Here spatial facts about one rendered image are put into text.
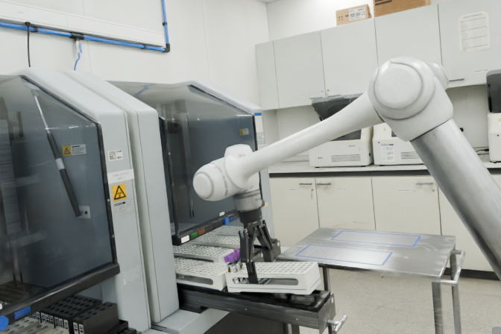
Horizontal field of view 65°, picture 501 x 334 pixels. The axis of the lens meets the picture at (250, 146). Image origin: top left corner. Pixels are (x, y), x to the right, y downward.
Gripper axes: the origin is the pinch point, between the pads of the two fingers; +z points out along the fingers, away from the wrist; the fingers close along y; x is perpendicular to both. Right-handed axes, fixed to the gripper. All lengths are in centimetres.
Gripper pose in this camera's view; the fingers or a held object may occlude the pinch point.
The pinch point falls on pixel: (261, 270)
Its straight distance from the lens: 134.3
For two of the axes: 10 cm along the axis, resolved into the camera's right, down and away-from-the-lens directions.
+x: -8.3, 1.6, 5.3
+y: 5.2, -1.0, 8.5
